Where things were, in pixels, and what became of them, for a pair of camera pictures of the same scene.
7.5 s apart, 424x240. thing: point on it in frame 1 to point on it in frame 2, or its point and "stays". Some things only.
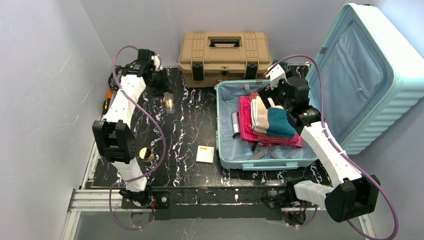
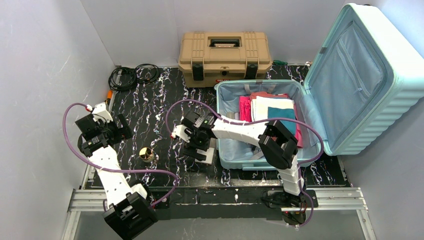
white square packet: (205, 154) stays
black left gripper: (160, 81) to (122, 127)
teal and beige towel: (273, 120) stays
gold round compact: (146, 154) stays
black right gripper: (276, 91) to (197, 152)
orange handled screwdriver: (105, 105) stays
